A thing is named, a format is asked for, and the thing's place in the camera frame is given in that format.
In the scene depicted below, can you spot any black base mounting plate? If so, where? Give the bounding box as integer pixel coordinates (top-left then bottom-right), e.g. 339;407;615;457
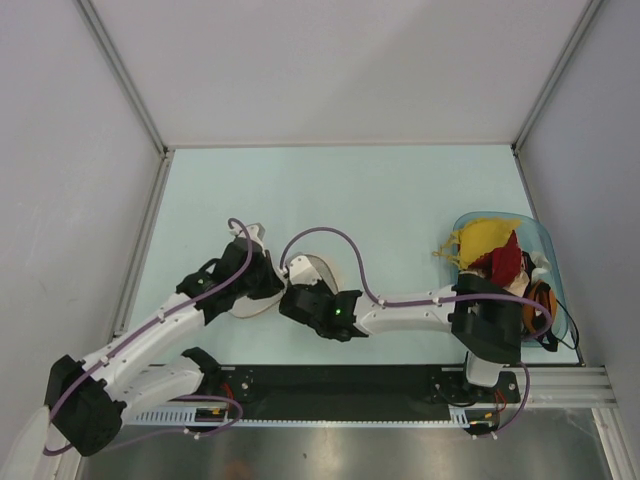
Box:
194;365;521;416

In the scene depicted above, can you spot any yellow garment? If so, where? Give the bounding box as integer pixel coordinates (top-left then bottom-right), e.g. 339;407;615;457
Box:
432;217;521;270

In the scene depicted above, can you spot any round beige mesh laundry bag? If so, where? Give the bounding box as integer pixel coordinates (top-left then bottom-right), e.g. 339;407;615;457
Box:
229;253;343;319

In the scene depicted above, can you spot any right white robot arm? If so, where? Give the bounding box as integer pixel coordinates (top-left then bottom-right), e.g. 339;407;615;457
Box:
279;274;524;401

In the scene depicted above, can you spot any orange black garment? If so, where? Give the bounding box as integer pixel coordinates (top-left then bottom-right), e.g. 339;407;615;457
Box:
522;280;561;351

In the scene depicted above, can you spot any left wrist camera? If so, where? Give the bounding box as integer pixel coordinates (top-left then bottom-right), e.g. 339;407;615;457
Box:
229;223;265;252

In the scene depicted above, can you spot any beige garment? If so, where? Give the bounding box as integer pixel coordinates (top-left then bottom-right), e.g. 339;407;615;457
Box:
462;269;530;297

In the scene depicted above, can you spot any white slotted cable duct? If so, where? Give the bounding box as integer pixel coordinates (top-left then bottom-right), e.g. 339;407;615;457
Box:
123;403;499;431

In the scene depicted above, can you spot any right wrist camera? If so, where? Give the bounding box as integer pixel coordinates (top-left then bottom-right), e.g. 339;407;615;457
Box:
284;254;330;286

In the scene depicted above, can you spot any red lace garment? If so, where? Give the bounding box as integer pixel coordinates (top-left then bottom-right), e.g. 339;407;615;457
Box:
475;231;522;288

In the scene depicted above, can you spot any translucent blue plastic basket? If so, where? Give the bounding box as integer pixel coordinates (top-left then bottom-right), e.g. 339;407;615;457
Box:
453;212;566;352

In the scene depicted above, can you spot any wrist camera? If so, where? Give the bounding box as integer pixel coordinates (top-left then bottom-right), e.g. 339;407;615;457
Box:
229;223;265;252
284;254;330;286

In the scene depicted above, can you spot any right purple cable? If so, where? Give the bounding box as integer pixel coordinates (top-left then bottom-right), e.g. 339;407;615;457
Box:
278;227;556;441

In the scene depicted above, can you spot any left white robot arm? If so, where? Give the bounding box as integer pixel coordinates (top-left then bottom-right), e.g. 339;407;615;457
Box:
45;236;284;456

